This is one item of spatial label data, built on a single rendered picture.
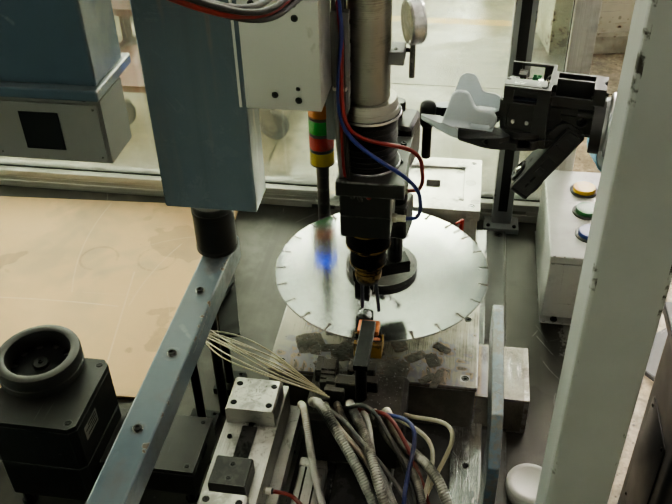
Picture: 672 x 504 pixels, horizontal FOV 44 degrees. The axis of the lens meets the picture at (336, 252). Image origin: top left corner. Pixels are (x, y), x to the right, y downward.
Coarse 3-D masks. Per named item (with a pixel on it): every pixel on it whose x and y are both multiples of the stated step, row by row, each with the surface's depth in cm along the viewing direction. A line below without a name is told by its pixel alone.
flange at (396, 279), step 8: (408, 256) 129; (416, 264) 128; (408, 272) 126; (416, 272) 127; (352, 280) 126; (384, 280) 125; (392, 280) 125; (400, 280) 125; (408, 280) 125; (384, 288) 124; (392, 288) 124
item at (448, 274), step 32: (320, 224) 138; (416, 224) 138; (448, 224) 138; (288, 256) 132; (320, 256) 131; (416, 256) 131; (448, 256) 131; (480, 256) 130; (288, 288) 125; (320, 288) 125; (352, 288) 125; (416, 288) 125; (448, 288) 124; (480, 288) 124; (320, 320) 119; (352, 320) 119; (384, 320) 119; (416, 320) 119; (448, 320) 119
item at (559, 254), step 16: (560, 176) 158; (576, 176) 158; (592, 176) 158; (544, 192) 156; (560, 192) 154; (544, 208) 155; (560, 208) 150; (544, 224) 153; (560, 224) 146; (576, 224) 146; (544, 240) 150; (560, 240) 142; (576, 240) 142; (544, 256) 148; (560, 256) 139; (576, 256) 138; (544, 272) 146; (560, 272) 140; (576, 272) 140; (544, 288) 144; (560, 288) 142; (576, 288) 142; (544, 304) 145; (560, 304) 145; (544, 320) 148; (560, 320) 148
